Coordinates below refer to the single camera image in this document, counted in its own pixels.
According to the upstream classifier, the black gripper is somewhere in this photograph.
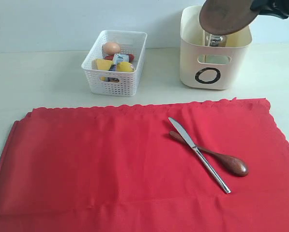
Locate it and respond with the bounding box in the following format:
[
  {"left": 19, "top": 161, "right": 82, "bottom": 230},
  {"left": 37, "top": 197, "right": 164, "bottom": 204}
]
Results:
[{"left": 250, "top": 0, "right": 289, "bottom": 19}]

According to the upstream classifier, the brown wooden plate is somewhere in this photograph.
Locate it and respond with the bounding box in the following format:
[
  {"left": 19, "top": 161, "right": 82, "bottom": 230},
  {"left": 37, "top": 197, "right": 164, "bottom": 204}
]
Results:
[{"left": 199, "top": 0, "right": 260, "bottom": 35}]

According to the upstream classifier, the stainless steel cup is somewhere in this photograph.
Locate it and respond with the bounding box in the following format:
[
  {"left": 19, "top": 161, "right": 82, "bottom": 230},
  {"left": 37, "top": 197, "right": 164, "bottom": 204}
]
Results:
[{"left": 210, "top": 34, "right": 227, "bottom": 47}]

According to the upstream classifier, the wooden chopstick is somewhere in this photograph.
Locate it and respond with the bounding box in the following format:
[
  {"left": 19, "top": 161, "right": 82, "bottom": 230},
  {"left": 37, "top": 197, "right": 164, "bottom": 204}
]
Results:
[
  {"left": 205, "top": 34, "right": 211, "bottom": 46},
  {"left": 202, "top": 30, "right": 206, "bottom": 63}
]

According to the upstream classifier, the white ceramic bowl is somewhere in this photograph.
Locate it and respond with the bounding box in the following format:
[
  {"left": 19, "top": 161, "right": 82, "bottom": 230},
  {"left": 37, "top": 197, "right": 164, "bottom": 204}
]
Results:
[{"left": 198, "top": 55, "right": 230, "bottom": 65}]

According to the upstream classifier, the red sausage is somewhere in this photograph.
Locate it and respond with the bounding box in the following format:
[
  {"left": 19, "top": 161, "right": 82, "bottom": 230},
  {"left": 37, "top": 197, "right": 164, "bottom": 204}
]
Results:
[{"left": 104, "top": 54, "right": 134, "bottom": 62}]

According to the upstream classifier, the silver table knife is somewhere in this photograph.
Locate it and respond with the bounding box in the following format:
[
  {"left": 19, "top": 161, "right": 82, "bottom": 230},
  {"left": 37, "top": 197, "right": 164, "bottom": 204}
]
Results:
[{"left": 168, "top": 117, "right": 231, "bottom": 194}]

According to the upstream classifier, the yellow lemon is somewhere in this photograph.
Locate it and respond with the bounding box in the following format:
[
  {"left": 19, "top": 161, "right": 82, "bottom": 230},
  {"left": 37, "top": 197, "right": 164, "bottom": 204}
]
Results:
[{"left": 116, "top": 61, "right": 135, "bottom": 73}]

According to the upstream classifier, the blue white milk carton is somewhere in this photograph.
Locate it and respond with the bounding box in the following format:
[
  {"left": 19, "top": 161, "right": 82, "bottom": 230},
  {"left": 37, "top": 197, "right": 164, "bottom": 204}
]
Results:
[{"left": 109, "top": 58, "right": 122, "bottom": 72}]

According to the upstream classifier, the brown egg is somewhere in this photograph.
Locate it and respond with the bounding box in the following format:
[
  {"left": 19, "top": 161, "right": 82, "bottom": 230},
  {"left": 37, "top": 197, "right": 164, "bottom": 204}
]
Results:
[{"left": 102, "top": 42, "right": 121, "bottom": 55}]

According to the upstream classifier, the yellow cheese wedge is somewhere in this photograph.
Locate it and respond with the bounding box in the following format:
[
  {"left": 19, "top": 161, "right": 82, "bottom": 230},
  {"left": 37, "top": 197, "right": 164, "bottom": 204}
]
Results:
[{"left": 91, "top": 58, "right": 113, "bottom": 71}]

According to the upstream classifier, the cream plastic bin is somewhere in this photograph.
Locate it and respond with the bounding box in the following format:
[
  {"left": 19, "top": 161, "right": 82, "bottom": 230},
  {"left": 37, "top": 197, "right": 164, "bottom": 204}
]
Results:
[{"left": 180, "top": 5, "right": 252, "bottom": 90}]

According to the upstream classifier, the dark wooden spoon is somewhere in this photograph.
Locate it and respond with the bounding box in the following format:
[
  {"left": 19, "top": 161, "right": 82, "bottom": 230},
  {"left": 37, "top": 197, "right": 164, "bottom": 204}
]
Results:
[{"left": 164, "top": 130, "right": 249, "bottom": 177}]

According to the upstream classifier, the white perforated plastic basket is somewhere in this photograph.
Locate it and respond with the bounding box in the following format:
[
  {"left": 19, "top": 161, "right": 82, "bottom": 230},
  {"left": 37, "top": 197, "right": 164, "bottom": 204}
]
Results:
[{"left": 81, "top": 30, "right": 147, "bottom": 97}]

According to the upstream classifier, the red table cloth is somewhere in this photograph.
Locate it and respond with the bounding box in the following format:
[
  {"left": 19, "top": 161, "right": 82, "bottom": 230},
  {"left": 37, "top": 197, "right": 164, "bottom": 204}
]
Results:
[{"left": 0, "top": 99, "right": 289, "bottom": 232}]

